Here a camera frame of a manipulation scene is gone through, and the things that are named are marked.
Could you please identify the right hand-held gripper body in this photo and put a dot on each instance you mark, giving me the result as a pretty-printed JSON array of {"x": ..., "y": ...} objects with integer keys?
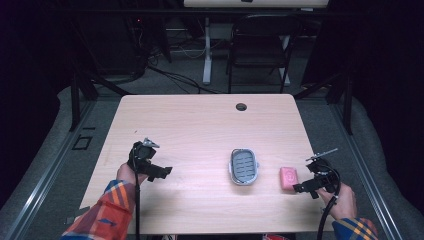
[{"x": 323, "y": 174}]

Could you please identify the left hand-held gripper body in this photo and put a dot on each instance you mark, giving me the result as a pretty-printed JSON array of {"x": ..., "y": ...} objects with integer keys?
[{"x": 144, "y": 154}]

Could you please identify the pink soap bar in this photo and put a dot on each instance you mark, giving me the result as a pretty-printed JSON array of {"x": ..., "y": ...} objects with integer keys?
[{"x": 288, "y": 178}]

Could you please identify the grey and white soap dish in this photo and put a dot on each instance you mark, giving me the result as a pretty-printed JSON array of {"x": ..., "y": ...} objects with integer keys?
[{"x": 244, "y": 166}]

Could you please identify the person's left hand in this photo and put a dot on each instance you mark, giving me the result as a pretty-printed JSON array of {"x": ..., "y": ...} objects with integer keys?
[{"x": 128, "y": 174}]

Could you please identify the person's right hand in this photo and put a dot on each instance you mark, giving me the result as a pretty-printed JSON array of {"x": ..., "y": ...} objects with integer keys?
[{"x": 341, "y": 201}]

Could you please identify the white desk leg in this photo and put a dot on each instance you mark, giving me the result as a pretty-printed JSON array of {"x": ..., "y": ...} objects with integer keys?
[{"x": 207, "y": 53}]

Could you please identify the black folding chair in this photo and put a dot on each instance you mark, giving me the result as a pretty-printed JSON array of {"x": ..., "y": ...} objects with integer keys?
[{"x": 260, "y": 50}]

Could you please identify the metal floor rail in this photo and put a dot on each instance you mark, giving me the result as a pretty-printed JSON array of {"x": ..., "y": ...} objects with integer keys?
[
  {"x": 366, "y": 173},
  {"x": 50, "y": 170}
]

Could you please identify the black metal stand frame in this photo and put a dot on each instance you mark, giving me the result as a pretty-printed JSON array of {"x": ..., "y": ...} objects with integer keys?
[
  {"x": 83, "y": 90},
  {"x": 343, "y": 96}
]

